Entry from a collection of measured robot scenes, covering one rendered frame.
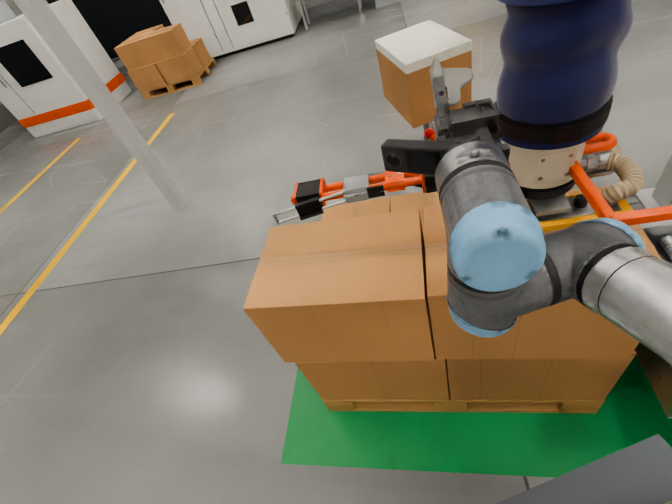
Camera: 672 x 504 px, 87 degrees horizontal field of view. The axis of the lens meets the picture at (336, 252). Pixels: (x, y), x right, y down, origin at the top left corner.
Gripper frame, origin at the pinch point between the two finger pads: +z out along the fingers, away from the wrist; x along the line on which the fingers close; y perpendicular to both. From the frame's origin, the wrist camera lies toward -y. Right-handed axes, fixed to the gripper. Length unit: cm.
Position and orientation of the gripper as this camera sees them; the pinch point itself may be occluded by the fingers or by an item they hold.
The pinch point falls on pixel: (433, 104)
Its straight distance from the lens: 68.5
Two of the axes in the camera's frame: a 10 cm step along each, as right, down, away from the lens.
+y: 9.6, -1.3, -2.3
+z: 0.6, -7.3, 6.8
